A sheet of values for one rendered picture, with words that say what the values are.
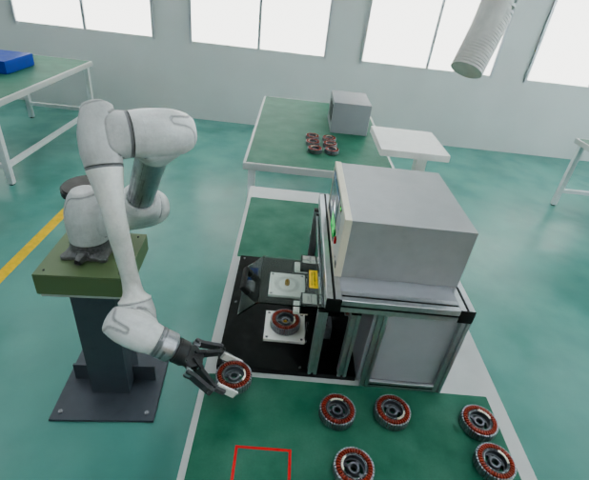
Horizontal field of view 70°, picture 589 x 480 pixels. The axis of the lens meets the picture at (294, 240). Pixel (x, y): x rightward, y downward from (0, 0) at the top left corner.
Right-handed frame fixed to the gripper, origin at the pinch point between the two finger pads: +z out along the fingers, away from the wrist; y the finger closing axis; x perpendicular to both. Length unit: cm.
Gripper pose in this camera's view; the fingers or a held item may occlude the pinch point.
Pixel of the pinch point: (233, 376)
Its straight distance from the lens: 138.1
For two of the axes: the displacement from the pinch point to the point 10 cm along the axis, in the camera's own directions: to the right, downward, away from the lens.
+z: 8.1, 5.0, 3.0
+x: 5.8, -6.8, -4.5
